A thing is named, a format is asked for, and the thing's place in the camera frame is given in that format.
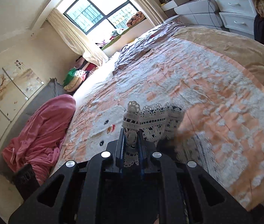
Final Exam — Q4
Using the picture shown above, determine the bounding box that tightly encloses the cream window curtain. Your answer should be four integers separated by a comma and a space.
47, 9, 109, 67

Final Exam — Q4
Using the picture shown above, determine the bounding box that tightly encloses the peach bunny bedspread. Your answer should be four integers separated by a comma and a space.
57, 23, 264, 210

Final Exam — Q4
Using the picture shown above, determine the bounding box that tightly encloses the grey headboard cushion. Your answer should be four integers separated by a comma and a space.
0, 78, 70, 182

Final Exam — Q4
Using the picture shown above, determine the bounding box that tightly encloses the pink blanket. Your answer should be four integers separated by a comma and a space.
2, 94, 76, 185

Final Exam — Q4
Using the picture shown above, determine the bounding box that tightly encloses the blue denim pants lace hem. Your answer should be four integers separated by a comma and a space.
121, 100, 208, 169

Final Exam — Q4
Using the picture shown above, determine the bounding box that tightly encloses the black framed window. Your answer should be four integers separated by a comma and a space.
63, 0, 138, 34

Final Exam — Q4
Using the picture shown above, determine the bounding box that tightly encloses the white low tv cabinet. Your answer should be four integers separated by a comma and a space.
164, 0, 224, 30

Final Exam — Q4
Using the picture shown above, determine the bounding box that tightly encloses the blossom tree wall painting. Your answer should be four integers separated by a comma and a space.
0, 60, 44, 141

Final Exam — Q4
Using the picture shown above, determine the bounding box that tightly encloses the purple crumpled quilt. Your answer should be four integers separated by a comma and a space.
112, 22, 186, 75

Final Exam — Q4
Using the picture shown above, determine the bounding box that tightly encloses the colourful folded clothes pile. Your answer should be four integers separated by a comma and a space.
63, 56, 98, 93

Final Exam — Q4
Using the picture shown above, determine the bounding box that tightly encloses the white drawer cabinet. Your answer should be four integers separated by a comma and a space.
215, 0, 256, 39

